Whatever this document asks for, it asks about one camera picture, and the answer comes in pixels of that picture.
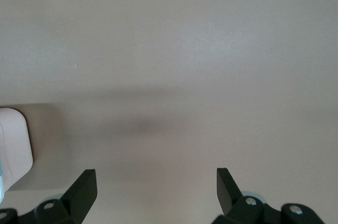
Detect brown table mat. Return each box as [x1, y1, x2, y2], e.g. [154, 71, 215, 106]
[0, 0, 338, 224]

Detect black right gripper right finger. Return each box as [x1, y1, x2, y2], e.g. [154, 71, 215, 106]
[214, 167, 265, 224]

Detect white box lid grey latches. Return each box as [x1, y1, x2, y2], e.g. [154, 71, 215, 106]
[0, 159, 5, 203]

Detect pink plastic storage box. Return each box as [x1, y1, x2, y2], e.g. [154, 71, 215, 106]
[0, 107, 34, 192]

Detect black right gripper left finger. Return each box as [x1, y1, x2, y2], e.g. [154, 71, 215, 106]
[34, 170, 98, 224]

